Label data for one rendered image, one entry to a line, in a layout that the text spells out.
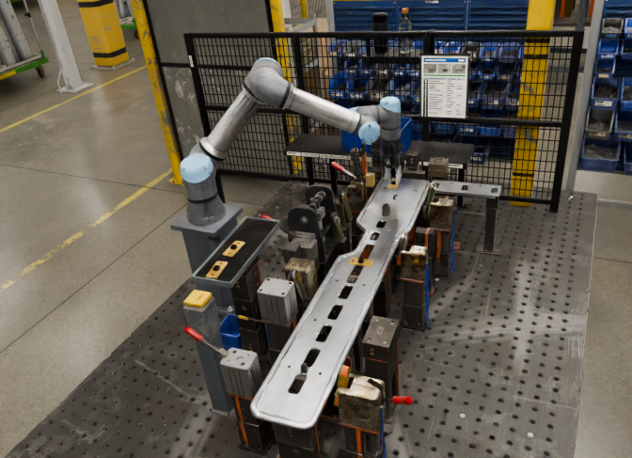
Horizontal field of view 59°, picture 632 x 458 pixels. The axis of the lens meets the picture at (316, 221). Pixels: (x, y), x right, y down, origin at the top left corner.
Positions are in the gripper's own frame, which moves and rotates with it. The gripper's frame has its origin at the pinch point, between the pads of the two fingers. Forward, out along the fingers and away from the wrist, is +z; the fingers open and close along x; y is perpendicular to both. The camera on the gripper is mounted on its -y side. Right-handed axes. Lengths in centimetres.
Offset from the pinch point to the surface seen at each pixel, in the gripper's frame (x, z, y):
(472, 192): 30.0, 8.9, -12.0
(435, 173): 12.7, 7.6, -23.4
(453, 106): 15, -11, -55
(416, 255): 18.8, 4.3, 43.2
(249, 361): -13, 1, 106
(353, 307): 5, 8, 70
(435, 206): 18.7, 5.2, 8.2
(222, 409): -32, 35, 99
